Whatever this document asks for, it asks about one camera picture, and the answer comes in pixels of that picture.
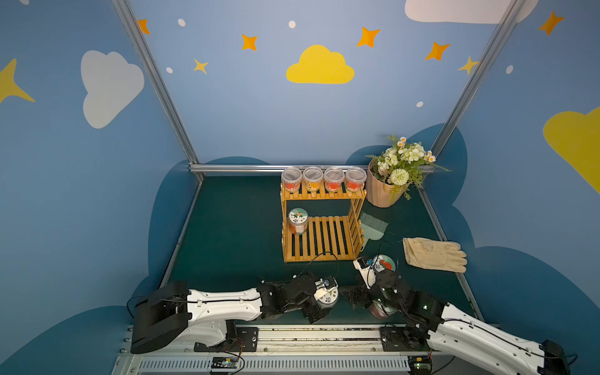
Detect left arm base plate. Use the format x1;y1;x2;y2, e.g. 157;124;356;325
194;327;259;353

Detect small clear jar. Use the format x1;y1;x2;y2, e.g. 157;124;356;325
345;167;367;192
302;166;323;192
323;167;345;193
281;167;303;193

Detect left aluminium frame post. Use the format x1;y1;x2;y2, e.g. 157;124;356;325
112;0;204;184

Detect rear aluminium crossbar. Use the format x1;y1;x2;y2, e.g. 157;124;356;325
189;163;435;174

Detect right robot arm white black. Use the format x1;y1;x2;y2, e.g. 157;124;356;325
341;268;570;374

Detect white green artificial flowers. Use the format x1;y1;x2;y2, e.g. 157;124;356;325
368;135;449;200

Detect pink ribbed flower pot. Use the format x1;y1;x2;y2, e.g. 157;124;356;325
366;160;409;209

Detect right aluminium frame post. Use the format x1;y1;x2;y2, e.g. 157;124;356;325
416;0;528;184

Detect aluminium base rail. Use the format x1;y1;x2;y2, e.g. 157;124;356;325
112;323;483;374

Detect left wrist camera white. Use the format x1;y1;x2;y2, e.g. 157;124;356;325
315;277;338;294

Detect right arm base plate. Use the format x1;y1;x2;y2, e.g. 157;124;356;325
379;325;431;353

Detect green circuit board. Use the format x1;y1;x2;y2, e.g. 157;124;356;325
211;357;238;371
408;356;432;375

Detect large jar green leaf lid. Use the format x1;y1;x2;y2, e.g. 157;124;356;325
314;288;339;308

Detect bamboo two-tier shelf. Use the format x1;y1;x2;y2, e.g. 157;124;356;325
280;183;367;263

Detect large jar purple flower lid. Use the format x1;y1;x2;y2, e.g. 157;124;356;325
368;302;389;320

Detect aluminium frame post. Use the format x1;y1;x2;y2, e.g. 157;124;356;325
416;0;528;184
112;0;204;184

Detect beige work gloves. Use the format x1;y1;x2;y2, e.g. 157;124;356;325
402;237;467;273

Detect left green circuit board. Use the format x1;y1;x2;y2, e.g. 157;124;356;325
211;357;238;371

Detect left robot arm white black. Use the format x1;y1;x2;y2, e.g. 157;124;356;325
131;273;339;354

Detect large jar orange flower lid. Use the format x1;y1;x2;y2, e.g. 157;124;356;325
287;208;309;235

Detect right green circuit board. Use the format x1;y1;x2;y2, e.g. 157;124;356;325
408;356;432;375

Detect large jar red strawberry lid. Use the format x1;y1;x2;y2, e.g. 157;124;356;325
372;254;396;273

